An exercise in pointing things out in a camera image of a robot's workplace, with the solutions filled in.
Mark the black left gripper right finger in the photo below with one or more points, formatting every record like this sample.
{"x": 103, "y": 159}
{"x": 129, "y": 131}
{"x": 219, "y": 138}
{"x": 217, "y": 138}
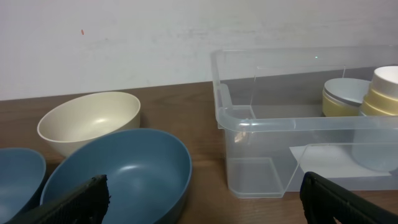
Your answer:
{"x": 326, "y": 202}

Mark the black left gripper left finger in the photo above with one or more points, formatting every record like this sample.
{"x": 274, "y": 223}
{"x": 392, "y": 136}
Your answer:
{"x": 87, "y": 203}

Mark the dark blue bowl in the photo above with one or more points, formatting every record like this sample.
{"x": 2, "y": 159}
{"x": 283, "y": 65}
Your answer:
{"x": 23, "y": 176}
{"x": 148, "y": 174}

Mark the light blue cup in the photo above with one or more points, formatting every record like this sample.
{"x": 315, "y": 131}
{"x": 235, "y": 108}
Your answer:
{"x": 376, "y": 148}

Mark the cream large bowl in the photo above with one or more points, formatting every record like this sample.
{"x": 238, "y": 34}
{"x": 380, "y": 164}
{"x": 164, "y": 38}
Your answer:
{"x": 77, "y": 122}

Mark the yellow small bowl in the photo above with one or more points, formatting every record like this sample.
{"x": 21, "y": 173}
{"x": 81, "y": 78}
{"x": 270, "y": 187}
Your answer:
{"x": 335, "y": 108}

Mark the yellow cup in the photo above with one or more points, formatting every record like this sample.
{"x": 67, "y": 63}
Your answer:
{"x": 370, "y": 110}
{"x": 382, "y": 102}

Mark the grey-blue small bowl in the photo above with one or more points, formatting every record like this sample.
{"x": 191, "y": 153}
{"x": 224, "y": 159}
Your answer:
{"x": 347, "y": 90}

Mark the cream cup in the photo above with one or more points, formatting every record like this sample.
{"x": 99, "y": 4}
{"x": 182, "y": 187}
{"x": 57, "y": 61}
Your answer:
{"x": 385, "y": 80}

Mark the clear plastic storage bin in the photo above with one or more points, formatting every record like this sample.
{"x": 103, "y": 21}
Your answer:
{"x": 269, "y": 104}

